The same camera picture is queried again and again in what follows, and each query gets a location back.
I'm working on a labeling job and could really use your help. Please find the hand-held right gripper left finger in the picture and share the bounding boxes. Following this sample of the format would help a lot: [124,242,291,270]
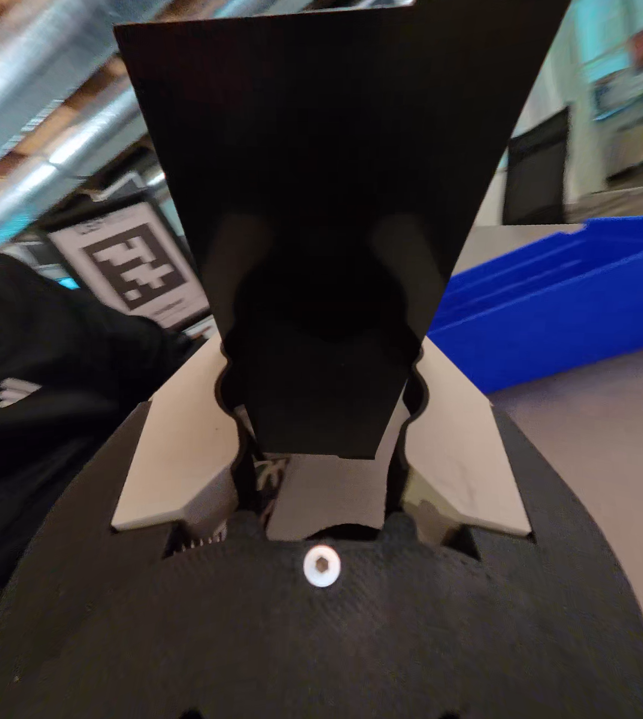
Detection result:
[112,337,243,531]

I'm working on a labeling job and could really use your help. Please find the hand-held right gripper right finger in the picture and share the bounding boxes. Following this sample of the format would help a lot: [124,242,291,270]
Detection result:
[395,337,532,537]

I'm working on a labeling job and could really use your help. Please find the blue plastic bin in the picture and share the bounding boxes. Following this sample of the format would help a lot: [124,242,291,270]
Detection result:
[428,216,643,394]

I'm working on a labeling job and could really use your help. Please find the black fabric piece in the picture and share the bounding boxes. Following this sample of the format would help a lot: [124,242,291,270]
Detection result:
[114,0,573,461]

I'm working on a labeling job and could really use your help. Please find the person's camouflage pants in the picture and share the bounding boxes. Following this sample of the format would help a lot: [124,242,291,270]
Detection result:
[254,453,291,501]

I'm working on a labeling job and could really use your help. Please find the black framed tag sign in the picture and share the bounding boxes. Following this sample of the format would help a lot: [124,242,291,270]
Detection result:
[46,197,212,332]

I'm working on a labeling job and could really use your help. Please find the black office chair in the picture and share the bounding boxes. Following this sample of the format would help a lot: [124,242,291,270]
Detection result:
[501,107,573,225]

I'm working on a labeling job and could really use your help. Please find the orange 3D printer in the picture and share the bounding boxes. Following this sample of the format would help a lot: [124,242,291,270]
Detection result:
[591,17,643,119]

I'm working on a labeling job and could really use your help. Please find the silver ventilation duct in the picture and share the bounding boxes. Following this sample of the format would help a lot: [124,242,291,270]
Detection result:
[0,79,154,250]
[0,0,120,186]

